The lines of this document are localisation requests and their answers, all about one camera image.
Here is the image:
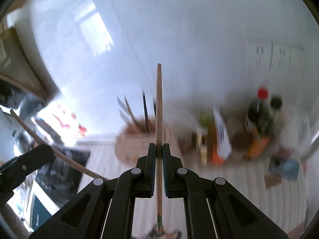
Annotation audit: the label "green capped bottle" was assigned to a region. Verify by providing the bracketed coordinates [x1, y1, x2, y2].
[197, 112, 215, 166]

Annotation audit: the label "colourful wall stickers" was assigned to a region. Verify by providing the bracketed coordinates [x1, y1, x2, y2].
[51, 102, 88, 137]

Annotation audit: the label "dark bottle with black cap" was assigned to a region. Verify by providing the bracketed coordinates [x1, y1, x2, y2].
[264, 96, 283, 135]

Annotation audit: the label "dark bottle with red cap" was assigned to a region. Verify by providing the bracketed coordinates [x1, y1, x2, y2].
[245, 87, 271, 140]

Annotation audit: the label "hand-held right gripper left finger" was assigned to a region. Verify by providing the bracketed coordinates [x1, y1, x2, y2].
[29, 142, 158, 239]

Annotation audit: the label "teal cabinet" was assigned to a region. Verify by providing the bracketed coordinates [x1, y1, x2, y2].
[30, 192, 54, 229]

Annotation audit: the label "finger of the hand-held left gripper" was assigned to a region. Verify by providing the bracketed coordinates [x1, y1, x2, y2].
[0, 144, 56, 182]

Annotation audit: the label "striped cat print mat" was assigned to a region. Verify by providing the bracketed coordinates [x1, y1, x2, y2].
[75, 139, 309, 239]

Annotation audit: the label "cream utensil holder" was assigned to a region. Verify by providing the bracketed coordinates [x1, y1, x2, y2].
[114, 123, 175, 166]

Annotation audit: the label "white wall socket panel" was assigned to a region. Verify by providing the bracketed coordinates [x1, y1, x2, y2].
[245, 40, 304, 72]

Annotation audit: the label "blue box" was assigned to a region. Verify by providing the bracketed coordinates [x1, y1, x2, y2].
[269, 157, 299, 180]

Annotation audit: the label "light wooden chopstick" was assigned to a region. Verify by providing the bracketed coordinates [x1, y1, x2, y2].
[155, 63, 163, 234]
[10, 109, 110, 181]

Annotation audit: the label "dark chopstick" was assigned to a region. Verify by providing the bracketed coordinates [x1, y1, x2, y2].
[142, 90, 150, 133]

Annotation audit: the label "black cooktop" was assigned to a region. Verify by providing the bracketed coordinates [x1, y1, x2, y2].
[35, 147, 91, 197]

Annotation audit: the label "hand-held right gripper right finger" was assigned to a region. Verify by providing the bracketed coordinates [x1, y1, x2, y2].
[162, 143, 289, 239]

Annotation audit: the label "brown card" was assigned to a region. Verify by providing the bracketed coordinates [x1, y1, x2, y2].
[264, 174, 282, 188]

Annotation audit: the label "brown round jar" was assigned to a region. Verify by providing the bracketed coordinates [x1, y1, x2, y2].
[232, 132, 252, 155]

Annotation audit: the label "white and orange packet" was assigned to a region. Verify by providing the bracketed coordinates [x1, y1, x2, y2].
[211, 107, 232, 166]

